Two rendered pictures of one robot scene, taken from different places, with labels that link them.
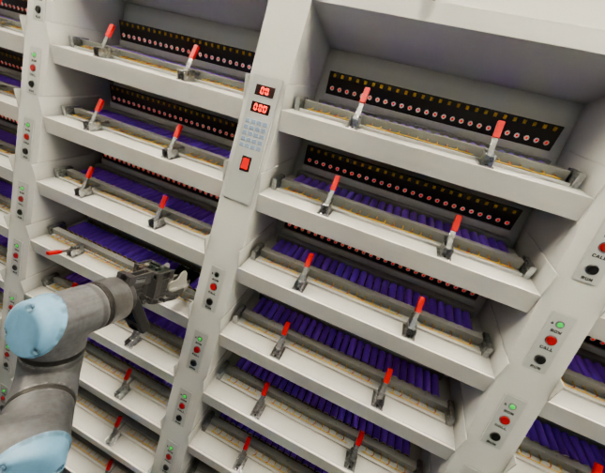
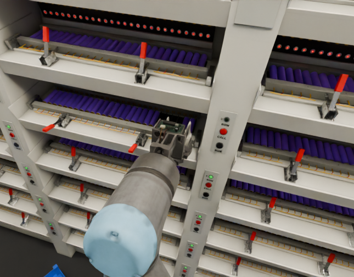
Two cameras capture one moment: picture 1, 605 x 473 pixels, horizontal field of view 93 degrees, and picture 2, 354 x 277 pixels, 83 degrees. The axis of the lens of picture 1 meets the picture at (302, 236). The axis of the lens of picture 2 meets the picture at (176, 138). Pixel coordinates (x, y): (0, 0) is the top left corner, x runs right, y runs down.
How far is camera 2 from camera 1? 0.41 m
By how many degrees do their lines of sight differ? 21
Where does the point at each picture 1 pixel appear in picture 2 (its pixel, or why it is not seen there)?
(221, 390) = (229, 208)
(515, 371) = not seen: outside the picture
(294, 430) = (300, 226)
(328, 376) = (344, 188)
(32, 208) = (5, 89)
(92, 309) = (163, 204)
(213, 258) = (221, 103)
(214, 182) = (217, 6)
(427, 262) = not seen: outside the picture
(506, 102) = not seen: outside the picture
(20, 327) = (107, 255)
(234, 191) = (251, 13)
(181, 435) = (199, 238)
